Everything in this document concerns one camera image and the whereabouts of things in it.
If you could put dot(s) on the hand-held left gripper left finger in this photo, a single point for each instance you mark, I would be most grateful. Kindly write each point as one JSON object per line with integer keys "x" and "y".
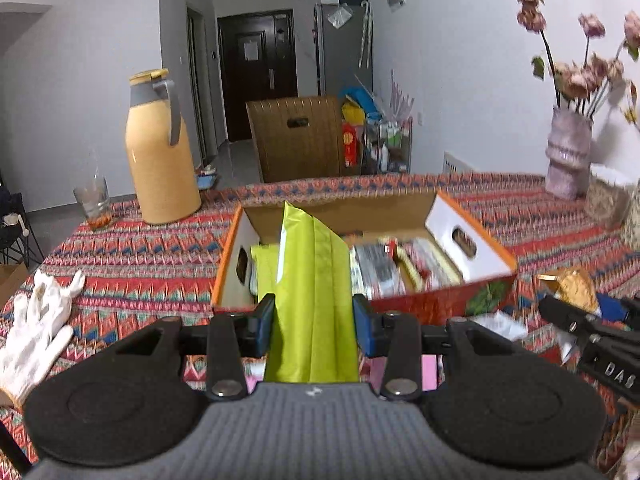
{"x": 265, "y": 325}

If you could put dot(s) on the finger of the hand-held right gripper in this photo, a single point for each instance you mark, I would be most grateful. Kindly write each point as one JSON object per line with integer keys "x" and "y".
{"x": 565, "y": 315}
{"x": 617, "y": 310}

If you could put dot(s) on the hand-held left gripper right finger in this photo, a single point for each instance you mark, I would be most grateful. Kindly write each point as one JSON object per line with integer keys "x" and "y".
{"x": 362, "y": 325}

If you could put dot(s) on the green snack packet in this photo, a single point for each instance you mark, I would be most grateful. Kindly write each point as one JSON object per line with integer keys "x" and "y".
{"x": 310, "y": 310}
{"x": 262, "y": 270}

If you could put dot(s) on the silver snack packet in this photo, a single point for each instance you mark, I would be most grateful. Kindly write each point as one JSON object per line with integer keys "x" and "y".
{"x": 372, "y": 270}

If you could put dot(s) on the orange cardboard box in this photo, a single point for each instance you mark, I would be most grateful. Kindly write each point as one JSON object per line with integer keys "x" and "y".
{"x": 425, "y": 305}

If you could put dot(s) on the long cream striped snack packet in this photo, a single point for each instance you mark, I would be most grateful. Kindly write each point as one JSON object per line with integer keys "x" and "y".
{"x": 425, "y": 265}

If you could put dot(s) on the small floral vase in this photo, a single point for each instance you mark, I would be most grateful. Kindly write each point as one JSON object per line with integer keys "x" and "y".
{"x": 632, "y": 230}

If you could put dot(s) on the pink ribbed vase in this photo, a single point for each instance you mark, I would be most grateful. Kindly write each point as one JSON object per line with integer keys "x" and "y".
{"x": 567, "y": 155}

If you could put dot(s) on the red yellow bag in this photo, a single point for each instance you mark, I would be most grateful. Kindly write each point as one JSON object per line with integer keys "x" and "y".
{"x": 351, "y": 142}

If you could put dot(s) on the yellow thermos jug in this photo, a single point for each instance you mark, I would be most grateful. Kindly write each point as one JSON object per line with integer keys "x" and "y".
{"x": 160, "y": 170}

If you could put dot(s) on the yellow flower branches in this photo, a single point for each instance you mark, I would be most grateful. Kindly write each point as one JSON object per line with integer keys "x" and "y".
{"x": 632, "y": 110}

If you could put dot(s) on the glass cup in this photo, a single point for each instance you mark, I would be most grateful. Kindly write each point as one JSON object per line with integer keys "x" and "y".
{"x": 92, "y": 205}

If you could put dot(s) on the blue plastic item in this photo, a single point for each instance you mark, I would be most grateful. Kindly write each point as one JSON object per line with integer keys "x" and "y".
{"x": 360, "y": 100}

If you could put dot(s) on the pink feathery bundle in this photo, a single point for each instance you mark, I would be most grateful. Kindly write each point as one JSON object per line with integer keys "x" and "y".
{"x": 401, "y": 100}

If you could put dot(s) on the white cotton glove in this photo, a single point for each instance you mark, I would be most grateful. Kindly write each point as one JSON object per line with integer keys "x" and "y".
{"x": 35, "y": 330}

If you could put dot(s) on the dark entrance door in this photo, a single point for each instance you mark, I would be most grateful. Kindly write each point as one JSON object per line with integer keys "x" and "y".
{"x": 240, "y": 95}

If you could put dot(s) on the dried rose bouquet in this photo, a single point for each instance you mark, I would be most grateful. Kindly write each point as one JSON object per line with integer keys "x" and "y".
{"x": 580, "y": 80}

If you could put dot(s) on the brown cardboard carton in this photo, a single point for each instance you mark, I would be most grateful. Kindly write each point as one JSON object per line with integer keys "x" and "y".
{"x": 10, "y": 280}

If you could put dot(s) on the grey refrigerator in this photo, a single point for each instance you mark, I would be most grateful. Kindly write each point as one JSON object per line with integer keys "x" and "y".
{"x": 340, "y": 55}

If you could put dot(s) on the small doll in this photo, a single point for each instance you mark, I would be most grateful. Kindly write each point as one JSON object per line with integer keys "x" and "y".
{"x": 12, "y": 222}

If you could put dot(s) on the black folding chair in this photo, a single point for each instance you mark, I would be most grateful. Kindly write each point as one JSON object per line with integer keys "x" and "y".
{"x": 12, "y": 220}

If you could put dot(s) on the white umbrella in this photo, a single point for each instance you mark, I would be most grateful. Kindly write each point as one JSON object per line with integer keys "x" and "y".
{"x": 367, "y": 35}

